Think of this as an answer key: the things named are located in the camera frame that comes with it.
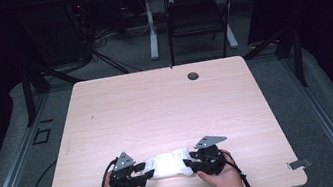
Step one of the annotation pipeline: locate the dark equipment cabinet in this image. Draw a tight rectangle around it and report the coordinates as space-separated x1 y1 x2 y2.
18 0 93 72

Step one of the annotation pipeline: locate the bundle of floor cables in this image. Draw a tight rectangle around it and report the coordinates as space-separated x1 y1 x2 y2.
87 21 147 79

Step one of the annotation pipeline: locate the person's right hand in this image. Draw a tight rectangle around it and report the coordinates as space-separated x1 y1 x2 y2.
194 148 248 187

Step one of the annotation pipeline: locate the black folding chair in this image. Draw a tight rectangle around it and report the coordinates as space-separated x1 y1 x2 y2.
160 0 247 67

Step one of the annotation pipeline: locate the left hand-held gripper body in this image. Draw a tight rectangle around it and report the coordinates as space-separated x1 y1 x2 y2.
104 149 144 187

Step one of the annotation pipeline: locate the white sock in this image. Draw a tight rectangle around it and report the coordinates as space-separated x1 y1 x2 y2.
172 145 197 178
138 150 186 182

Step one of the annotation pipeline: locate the black metal frame stand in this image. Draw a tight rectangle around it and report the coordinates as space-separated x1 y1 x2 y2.
18 57 89 129
239 24 309 97

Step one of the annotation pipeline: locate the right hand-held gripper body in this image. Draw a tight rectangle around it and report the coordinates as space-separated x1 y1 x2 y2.
187 133 234 179

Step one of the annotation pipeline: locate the grey metal bracket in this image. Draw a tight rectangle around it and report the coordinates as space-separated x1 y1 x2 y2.
287 157 314 171

